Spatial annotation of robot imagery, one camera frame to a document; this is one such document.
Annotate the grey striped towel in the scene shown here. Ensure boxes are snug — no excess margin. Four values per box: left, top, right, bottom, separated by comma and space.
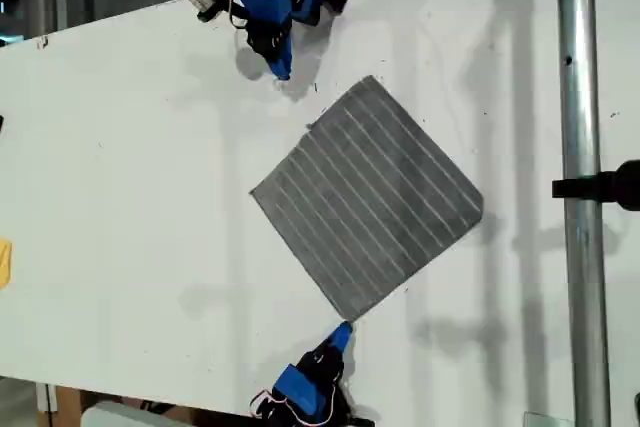
248, 74, 485, 323

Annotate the white box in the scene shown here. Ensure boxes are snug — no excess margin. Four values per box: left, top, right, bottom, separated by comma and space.
81, 400, 196, 427

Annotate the brown cardboard box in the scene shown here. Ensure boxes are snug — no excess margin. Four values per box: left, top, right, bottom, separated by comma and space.
35, 382, 84, 427

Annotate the black clamp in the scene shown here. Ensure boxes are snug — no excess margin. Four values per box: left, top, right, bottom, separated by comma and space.
551, 159, 640, 212

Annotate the yellow object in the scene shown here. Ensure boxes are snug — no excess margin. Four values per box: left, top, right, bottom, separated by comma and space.
0, 238, 13, 290

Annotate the black camera stalk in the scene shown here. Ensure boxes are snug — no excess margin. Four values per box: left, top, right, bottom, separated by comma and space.
215, 0, 251, 21

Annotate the steel post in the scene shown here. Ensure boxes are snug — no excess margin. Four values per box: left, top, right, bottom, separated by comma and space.
555, 0, 612, 427

